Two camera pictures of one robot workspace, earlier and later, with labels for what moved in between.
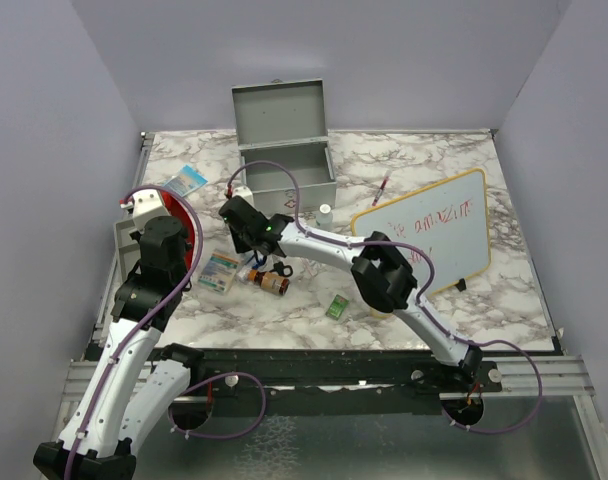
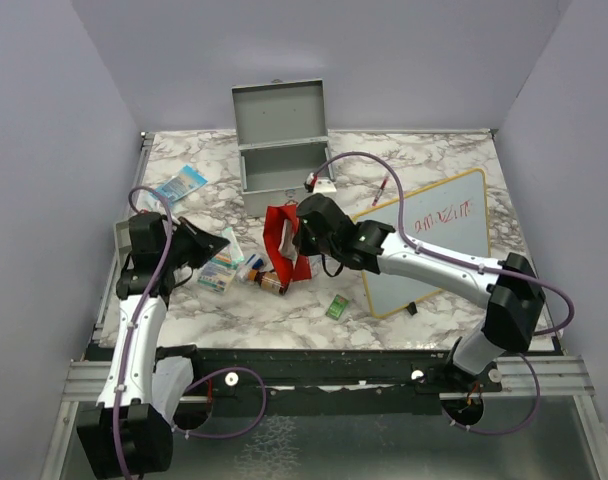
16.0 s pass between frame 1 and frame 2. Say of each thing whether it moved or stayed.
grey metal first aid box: stayed
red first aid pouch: moved
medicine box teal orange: stayed
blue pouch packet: stayed
